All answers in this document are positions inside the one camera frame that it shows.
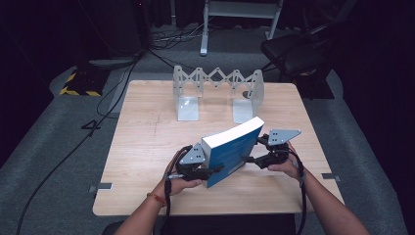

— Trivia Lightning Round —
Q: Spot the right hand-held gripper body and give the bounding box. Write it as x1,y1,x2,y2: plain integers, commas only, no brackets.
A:
260,128,301,169

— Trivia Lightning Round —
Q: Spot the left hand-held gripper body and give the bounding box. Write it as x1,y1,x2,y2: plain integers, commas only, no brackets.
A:
175,142,209,181

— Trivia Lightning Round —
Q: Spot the blue book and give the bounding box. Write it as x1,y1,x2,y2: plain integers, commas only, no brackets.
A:
201,116,265,189

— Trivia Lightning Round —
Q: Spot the person's right hand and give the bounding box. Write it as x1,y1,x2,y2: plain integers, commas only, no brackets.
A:
267,143,304,182

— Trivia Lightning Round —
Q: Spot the person's left hand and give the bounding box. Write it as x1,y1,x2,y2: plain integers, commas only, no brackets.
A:
153,151,204,204

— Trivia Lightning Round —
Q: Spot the white expandable metal book rack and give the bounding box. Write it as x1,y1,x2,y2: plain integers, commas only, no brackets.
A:
172,65,266,124

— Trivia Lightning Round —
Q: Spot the person's dark clothing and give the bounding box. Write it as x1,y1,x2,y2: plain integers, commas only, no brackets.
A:
104,213,297,235

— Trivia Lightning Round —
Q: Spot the black chair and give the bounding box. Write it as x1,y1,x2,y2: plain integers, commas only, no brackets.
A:
259,23,341,99

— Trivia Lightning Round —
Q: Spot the black box with striped base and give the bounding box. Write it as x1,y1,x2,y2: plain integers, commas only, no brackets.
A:
59,63,111,97

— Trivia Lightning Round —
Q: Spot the black equipment cabinet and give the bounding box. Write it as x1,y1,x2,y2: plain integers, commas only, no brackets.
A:
77,0,155,63

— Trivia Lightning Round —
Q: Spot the red and gold bracelet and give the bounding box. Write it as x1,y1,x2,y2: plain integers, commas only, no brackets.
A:
146,192,166,208

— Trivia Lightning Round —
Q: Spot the left hand-held gripper cable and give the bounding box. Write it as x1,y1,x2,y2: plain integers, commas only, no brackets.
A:
162,145,194,235

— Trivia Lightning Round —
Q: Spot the hand-held gripper cable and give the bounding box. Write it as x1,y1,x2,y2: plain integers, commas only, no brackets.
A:
287,148,308,235
162,145,194,235

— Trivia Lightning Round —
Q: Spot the right hand-held gripper cable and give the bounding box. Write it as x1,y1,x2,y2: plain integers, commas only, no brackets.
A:
287,148,308,235

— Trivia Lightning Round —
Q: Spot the looped black floor cable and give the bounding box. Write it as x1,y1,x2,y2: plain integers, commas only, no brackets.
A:
96,62,133,120

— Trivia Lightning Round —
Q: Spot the long black floor cable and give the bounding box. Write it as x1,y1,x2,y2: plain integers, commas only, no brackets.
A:
15,60,140,235

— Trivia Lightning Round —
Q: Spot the bundle of floor cables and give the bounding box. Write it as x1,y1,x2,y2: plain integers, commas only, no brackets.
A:
150,23,209,52

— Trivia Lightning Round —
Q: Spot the white metal stand frame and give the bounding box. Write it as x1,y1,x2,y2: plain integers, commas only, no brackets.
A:
200,0,285,57

